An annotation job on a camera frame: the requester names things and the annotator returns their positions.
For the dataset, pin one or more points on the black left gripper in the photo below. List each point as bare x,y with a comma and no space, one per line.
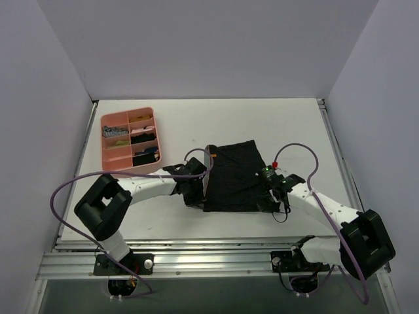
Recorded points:
195,195

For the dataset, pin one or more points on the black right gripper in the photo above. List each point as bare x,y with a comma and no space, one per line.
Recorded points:
272,201

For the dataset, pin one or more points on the black striped underwear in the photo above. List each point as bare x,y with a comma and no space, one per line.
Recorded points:
233,184

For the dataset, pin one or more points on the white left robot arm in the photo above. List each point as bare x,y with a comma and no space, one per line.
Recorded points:
103,207

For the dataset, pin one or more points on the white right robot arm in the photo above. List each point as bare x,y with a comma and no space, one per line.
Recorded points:
361,244

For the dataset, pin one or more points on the navy garment in box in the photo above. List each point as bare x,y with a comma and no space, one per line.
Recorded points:
150,150

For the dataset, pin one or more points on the black garment in lower compartment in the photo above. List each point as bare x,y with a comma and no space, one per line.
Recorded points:
144,159

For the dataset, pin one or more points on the black rolled garment in box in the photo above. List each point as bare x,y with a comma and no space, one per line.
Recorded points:
145,137

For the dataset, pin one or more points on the pink garment in box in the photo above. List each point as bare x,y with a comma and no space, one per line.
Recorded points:
141,130

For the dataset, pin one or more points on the pink compartment organizer box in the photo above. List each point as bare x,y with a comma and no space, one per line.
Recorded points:
120,159

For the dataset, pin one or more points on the olive garment in box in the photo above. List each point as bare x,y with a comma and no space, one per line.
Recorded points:
119,143

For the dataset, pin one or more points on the yellow garment in box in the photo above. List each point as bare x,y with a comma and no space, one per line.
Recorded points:
139,117

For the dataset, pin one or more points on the striped rolled garment in box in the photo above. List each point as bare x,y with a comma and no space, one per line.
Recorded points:
109,132

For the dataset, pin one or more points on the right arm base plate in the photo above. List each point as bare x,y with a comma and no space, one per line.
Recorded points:
282,261

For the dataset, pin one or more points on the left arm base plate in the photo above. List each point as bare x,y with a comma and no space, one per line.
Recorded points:
141,264

